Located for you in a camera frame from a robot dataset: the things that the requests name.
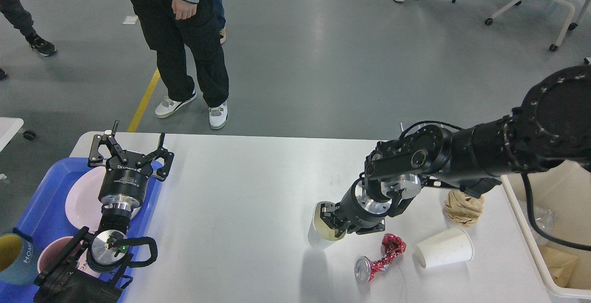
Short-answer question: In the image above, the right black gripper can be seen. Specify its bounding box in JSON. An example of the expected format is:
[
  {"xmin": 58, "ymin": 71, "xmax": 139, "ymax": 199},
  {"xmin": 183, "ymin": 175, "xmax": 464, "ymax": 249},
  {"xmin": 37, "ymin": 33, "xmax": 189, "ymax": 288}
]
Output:
[{"xmin": 320, "ymin": 181, "xmax": 392, "ymax": 240}]

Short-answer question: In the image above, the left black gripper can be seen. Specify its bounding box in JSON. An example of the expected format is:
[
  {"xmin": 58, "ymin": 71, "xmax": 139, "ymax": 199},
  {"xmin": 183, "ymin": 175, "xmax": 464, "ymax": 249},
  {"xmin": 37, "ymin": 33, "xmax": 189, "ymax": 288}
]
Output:
[{"xmin": 87, "ymin": 121, "xmax": 175, "ymax": 211}]

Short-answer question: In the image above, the white paper cup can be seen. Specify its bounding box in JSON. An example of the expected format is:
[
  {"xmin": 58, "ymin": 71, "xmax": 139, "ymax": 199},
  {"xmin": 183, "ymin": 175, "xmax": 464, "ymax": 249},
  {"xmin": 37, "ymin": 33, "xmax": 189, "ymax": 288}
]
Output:
[
  {"xmin": 415, "ymin": 227, "xmax": 475, "ymax": 269},
  {"xmin": 308, "ymin": 201, "xmax": 345, "ymax": 249}
]

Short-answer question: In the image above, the pink plate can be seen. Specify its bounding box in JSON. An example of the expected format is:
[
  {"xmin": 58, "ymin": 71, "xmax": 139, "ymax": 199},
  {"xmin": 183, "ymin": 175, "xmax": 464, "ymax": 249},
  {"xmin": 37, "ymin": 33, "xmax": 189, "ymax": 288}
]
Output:
[{"xmin": 65, "ymin": 167, "xmax": 142, "ymax": 233}]

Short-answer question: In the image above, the pink mug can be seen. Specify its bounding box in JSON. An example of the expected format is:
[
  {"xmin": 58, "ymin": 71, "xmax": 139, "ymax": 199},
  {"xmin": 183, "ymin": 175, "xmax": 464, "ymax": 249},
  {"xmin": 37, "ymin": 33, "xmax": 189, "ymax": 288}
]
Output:
[{"xmin": 36, "ymin": 236, "xmax": 101, "ymax": 278}]

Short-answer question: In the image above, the dark teal mug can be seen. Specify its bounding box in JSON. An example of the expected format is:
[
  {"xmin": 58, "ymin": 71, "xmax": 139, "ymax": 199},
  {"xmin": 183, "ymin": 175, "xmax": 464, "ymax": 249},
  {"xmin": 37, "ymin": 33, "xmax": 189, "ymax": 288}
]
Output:
[{"xmin": 0, "ymin": 229, "xmax": 42, "ymax": 286}]

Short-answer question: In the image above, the large foil sheet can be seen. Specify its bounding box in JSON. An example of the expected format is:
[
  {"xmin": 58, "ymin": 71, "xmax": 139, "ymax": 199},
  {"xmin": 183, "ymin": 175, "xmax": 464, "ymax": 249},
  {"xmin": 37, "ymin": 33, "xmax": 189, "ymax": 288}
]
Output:
[{"xmin": 532, "ymin": 206, "xmax": 555, "ymax": 234}]

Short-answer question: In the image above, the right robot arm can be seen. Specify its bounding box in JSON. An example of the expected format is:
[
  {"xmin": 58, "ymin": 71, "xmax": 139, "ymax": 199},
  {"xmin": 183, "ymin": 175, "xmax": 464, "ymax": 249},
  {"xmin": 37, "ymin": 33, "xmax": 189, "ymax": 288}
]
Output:
[{"xmin": 319, "ymin": 65, "xmax": 591, "ymax": 239}]

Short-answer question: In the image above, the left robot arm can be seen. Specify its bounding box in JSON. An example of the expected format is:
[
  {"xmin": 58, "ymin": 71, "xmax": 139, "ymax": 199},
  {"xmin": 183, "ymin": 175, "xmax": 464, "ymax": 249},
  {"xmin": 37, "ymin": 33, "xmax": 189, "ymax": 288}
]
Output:
[{"xmin": 33, "ymin": 121, "xmax": 175, "ymax": 303}]

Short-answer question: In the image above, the crushed red can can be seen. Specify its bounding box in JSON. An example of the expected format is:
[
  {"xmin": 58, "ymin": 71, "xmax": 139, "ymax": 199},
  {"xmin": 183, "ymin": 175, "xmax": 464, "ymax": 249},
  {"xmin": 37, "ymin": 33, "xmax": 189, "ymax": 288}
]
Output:
[{"xmin": 353, "ymin": 233, "xmax": 407, "ymax": 284}]

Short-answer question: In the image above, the blue plastic tray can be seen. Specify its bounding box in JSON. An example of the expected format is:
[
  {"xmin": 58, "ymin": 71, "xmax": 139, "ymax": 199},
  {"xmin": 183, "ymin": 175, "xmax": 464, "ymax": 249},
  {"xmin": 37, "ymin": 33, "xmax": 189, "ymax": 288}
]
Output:
[{"xmin": 0, "ymin": 158, "xmax": 163, "ymax": 303}]

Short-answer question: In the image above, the lying white paper cup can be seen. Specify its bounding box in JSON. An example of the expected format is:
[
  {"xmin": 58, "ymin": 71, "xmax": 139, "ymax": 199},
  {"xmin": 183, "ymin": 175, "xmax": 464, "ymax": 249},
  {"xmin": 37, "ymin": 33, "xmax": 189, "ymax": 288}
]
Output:
[{"xmin": 415, "ymin": 227, "xmax": 475, "ymax": 269}]

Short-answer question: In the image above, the crumpled brown paper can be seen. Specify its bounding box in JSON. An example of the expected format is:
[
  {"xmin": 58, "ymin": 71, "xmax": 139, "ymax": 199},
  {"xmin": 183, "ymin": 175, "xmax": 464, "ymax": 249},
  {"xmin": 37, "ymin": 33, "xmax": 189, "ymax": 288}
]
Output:
[{"xmin": 444, "ymin": 189, "xmax": 485, "ymax": 228}]

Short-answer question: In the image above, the white side table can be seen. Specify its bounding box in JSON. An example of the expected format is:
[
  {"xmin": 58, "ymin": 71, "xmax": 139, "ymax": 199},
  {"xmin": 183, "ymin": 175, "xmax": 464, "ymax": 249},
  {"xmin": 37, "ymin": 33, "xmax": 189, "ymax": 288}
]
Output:
[{"xmin": 0, "ymin": 116, "xmax": 24, "ymax": 151}]

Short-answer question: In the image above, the person in grey sweater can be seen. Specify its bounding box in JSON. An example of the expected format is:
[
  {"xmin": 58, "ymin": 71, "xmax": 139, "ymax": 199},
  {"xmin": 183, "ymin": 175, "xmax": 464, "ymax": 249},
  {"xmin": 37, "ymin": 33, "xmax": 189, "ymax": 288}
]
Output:
[{"xmin": 130, "ymin": 0, "xmax": 229, "ymax": 130}]

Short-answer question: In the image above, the person in blue jeans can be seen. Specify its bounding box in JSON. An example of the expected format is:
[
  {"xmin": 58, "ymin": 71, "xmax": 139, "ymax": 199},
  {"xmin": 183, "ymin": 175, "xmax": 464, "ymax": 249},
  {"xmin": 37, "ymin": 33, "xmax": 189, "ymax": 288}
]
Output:
[{"xmin": 213, "ymin": 0, "xmax": 227, "ymax": 44}]

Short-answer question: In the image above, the person in dark trousers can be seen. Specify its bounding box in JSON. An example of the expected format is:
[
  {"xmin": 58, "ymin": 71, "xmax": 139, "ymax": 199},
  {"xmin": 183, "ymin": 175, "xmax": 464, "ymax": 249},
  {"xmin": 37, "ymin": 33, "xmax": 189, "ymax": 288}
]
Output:
[{"xmin": 0, "ymin": 0, "xmax": 57, "ymax": 57}]

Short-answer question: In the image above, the beige plastic bin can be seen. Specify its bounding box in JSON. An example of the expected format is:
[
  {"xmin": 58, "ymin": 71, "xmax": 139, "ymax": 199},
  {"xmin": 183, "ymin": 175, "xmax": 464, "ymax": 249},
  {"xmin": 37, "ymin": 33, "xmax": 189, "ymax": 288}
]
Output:
[{"xmin": 501, "ymin": 161, "xmax": 591, "ymax": 303}]

